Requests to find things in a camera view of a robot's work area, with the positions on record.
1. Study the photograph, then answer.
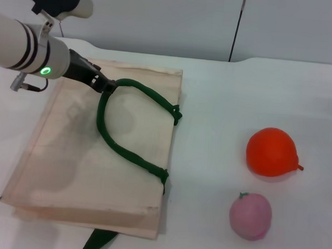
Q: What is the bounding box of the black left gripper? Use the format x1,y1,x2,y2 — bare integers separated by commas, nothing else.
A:
62,48,118,95

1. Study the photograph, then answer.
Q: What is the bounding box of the white handbag with green handles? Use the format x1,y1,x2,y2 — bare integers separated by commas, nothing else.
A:
0,53,185,249

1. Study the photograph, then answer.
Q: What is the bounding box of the orange toy fruit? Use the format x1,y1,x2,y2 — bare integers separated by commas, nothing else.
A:
245,126,306,180

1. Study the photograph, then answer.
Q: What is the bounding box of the pink toy peach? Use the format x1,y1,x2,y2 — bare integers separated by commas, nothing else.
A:
227,191,274,242

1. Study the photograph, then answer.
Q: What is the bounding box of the left silver camera mount bracket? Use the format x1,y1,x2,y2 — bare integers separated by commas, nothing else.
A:
37,10,56,43

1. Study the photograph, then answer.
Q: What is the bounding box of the left wrist camera housing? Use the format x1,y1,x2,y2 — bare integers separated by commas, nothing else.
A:
20,0,94,20

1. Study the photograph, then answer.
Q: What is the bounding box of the left arm cable with connector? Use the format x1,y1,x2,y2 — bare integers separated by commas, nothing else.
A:
9,71,50,93

